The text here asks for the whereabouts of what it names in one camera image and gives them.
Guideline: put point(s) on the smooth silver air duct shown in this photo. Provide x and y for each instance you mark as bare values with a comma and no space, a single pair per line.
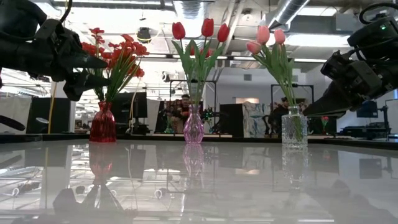
289,11

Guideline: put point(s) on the long white light strip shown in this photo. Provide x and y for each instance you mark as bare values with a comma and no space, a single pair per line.
308,60

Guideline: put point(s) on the black partition panel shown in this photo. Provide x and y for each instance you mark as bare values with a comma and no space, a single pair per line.
315,126
62,115
233,121

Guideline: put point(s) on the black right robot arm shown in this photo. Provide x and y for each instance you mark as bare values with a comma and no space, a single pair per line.
379,37

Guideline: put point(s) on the black monitor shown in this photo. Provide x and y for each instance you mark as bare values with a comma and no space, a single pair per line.
130,105
368,111

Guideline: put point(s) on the black ceiling dome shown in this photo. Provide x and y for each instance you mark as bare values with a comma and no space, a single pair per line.
144,34

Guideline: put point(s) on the distant red flower vase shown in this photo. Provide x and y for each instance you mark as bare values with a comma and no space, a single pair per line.
325,118

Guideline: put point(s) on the ribbed silver air duct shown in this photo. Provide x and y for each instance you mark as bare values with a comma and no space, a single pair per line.
191,12

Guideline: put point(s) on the person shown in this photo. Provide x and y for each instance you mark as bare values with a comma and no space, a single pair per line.
280,110
183,109

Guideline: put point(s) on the white round lamp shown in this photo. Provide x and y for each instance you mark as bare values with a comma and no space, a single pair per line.
42,120

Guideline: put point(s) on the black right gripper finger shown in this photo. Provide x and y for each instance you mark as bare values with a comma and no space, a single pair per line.
326,101
337,109

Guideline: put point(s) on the round ceiling spotlight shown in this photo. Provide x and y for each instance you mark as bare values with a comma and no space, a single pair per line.
247,15

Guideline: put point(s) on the red glass vase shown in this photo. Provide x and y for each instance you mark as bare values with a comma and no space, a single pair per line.
102,124

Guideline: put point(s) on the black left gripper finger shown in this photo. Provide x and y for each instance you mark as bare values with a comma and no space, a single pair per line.
87,62
81,82

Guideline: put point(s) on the black metal frame stand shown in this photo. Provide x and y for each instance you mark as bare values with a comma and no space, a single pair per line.
306,84

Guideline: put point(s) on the long green stem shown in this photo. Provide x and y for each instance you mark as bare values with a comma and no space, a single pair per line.
178,30

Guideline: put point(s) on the white blue patterned cloth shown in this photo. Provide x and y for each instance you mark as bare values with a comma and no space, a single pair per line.
253,119

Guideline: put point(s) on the purple glass vase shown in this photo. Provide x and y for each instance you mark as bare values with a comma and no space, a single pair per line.
193,127

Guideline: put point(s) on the clear glass vase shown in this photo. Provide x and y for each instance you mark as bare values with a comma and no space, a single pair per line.
293,130

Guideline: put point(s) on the pink artificial tulip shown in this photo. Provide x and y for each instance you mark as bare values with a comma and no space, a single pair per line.
280,48
280,36
254,47
263,34

